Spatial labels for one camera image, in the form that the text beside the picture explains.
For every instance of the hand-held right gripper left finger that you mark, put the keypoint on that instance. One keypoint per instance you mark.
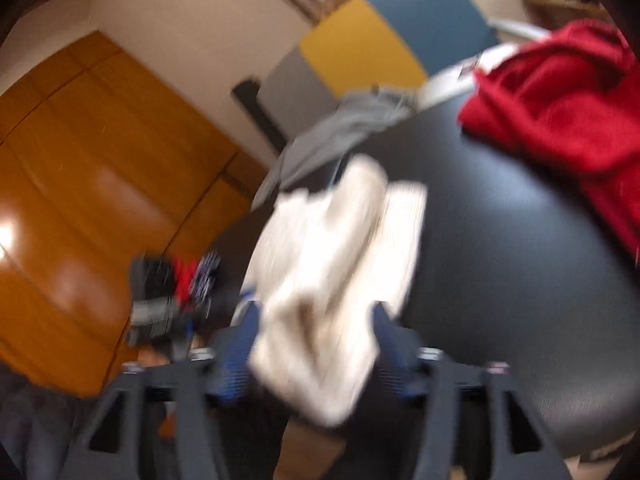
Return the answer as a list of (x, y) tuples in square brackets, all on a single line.
[(240, 347)]

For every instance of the red knit garment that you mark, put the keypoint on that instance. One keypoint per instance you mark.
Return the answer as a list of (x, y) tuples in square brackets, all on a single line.
[(565, 110)]

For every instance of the white knit sweater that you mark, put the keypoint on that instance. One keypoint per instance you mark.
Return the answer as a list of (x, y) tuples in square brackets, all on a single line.
[(330, 280)]

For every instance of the yellow panel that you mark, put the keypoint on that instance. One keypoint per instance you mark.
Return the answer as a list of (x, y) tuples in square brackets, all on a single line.
[(365, 50)]

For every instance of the black panel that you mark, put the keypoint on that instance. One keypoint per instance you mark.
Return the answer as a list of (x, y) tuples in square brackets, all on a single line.
[(257, 110)]

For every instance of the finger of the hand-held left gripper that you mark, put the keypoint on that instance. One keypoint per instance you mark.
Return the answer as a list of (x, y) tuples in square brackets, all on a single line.
[(247, 294)]

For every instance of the person's left forearm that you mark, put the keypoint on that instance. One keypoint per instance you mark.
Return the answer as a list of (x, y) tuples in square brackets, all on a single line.
[(35, 425)]

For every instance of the grey garment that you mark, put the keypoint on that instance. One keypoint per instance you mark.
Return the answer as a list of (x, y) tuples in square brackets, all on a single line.
[(345, 125)]

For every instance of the grey panel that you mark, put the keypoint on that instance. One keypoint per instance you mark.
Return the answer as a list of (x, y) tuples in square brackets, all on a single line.
[(295, 95)]

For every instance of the blue panel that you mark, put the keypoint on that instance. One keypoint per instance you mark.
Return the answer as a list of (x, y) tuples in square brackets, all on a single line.
[(430, 15)]

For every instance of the white curved tube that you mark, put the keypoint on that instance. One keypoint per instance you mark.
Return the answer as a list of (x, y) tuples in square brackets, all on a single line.
[(515, 27)]

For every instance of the wooden wardrobe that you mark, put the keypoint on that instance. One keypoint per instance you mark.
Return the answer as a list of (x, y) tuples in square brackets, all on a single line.
[(100, 185)]

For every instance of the white printed garment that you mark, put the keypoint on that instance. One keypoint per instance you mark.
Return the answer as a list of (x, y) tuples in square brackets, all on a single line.
[(445, 82)]

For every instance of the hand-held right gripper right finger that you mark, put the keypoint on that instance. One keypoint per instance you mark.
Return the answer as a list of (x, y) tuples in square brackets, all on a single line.
[(390, 345)]

